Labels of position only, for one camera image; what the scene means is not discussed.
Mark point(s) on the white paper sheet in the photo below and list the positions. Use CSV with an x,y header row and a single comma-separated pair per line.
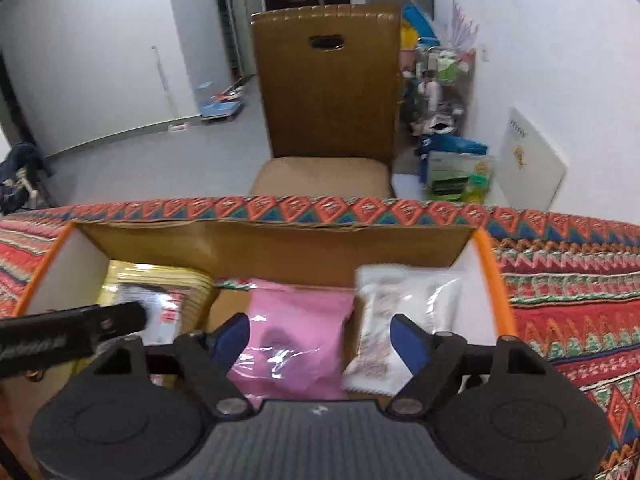
x,y
407,185

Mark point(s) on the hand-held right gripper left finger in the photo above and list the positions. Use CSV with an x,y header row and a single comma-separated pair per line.
x,y
232,336

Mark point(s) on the blue pet feeding tray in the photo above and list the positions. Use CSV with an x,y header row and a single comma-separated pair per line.
x,y
220,109

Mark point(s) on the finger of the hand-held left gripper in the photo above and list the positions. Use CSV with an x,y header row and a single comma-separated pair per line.
x,y
65,332

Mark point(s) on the transparent pink plastic bag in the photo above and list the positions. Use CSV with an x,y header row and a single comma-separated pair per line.
x,y
465,25

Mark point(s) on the blue plastic object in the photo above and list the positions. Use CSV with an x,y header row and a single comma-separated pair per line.
x,y
417,22

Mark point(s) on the brown chair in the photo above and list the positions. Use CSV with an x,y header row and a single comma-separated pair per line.
x,y
325,95

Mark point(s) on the white mop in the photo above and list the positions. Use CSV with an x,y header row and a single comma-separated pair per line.
x,y
162,85

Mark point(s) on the stack of yellow snack packets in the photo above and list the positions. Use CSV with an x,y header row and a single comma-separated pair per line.
x,y
150,275

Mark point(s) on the pink snack packet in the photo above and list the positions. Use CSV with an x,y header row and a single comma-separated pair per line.
x,y
295,325

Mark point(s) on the storage trolley with bottles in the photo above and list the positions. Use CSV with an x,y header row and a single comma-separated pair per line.
x,y
440,85

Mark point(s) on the blue bag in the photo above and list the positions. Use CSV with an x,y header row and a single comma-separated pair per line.
x,y
457,144

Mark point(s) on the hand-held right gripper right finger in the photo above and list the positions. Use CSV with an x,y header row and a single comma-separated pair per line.
x,y
407,340

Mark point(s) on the white snack packet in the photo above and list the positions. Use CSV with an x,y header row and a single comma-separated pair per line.
x,y
380,300

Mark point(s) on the white board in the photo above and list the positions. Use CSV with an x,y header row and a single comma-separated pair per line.
x,y
532,160

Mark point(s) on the green and white carton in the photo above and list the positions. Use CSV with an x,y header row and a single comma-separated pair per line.
x,y
457,175

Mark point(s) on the orange cardboard box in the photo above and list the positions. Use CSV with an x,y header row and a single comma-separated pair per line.
x,y
280,255

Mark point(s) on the dark bag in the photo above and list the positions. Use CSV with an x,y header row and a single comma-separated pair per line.
x,y
20,175

